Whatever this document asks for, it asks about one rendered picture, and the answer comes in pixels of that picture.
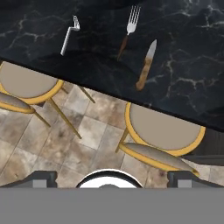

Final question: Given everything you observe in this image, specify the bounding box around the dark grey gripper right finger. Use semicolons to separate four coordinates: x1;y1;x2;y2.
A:
167;171;224;189

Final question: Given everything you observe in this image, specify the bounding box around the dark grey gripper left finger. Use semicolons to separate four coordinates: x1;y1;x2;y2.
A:
1;171;58;189

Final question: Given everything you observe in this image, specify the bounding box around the yellow stool with grey seat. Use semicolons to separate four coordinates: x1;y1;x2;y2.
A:
115;101;207;178
0;60;96;140

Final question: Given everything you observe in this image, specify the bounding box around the round black and white object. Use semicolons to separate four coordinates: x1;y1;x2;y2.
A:
75;168;144;189

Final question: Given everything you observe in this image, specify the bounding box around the silver metal utensil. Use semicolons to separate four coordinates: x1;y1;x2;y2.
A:
59;15;81;57

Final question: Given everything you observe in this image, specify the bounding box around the knife with wooden handle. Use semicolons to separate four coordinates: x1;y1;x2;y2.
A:
135;38;158;91

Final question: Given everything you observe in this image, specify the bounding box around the fork with wooden handle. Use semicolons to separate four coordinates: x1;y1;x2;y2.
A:
116;4;142;62

